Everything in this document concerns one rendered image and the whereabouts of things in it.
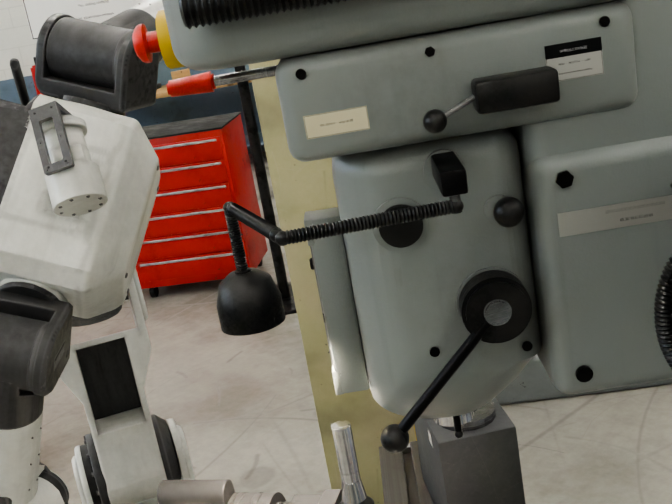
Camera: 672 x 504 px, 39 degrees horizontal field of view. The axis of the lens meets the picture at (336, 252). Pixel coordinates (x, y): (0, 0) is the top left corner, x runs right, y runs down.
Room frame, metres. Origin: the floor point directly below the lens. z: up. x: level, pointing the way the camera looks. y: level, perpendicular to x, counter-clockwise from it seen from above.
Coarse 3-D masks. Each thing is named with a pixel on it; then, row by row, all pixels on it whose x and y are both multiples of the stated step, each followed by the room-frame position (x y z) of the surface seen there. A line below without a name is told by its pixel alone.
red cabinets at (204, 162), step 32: (160, 128) 5.86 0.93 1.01; (192, 128) 5.62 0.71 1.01; (224, 128) 5.55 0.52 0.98; (160, 160) 5.55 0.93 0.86; (192, 160) 5.51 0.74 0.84; (224, 160) 5.49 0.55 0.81; (160, 192) 5.55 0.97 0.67; (192, 192) 5.52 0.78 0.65; (224, 192) 5.48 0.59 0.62; (160, 224) 5.56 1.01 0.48; (192, 224) 5.53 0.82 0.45; (224, 224) 5.49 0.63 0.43; (160, 256) 5.57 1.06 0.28; (192, 256) 5.54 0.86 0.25; (224, 256) 5.50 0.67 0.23; (256, 256) 5.67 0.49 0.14
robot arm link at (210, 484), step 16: (176, 480) 1.11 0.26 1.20; (192, 480) 1.11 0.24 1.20; (208, 480) 1.10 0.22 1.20; (224, 480) 1.09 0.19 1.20; (160, 496) 1.10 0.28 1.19; (176, 496) 1.09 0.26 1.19; (192, 496) 1.09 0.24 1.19; (208, 496) 1.08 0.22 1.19; (224, 496) 1.08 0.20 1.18; (240, 496) 1.09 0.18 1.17
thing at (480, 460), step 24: (480, 408) 1.30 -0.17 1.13; (432, 432) 1.28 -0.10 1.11; (480, 432) 1.25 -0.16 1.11; (504, 432) 1.25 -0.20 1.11; (432, 456) 1.31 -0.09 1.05; (456, 456) 1.24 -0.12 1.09; (480, 456) 1.24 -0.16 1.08; (504, 456) 1.25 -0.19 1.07; (432, 480) 1.35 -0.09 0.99; (456, 480) 1.24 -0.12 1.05; (480, 480) 1.24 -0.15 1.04; (504, 480) 1.25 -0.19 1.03
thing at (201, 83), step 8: (208, 72) 1.10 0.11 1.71; (240, 72) 1.10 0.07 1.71; (248, 72) 1.10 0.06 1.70; (256, 72) 1.10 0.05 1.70; (264, 72) 1.10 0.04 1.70; (272, 72) 1.10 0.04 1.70; (176, 80) 1.10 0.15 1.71; (184, 80) 1.10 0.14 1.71; (192, 80) 1.10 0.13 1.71; (200, 80) 1.10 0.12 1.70; (208, 80) 1.10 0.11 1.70; (216, 80) 1.10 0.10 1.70; (224, 80) 1.10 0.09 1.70; (232, 80) 1.10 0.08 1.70; (240, 80) 1.10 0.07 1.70; (248, 80) 1.10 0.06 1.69; (168, 88) 1.10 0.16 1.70; (176, 88) 1.10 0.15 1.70; (184, 88) 1.10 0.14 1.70; (192, 88) 1.10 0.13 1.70; (200, 88) 1.10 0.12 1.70; (208, 88) 1.10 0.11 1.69; (176, 96) 1.11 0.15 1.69
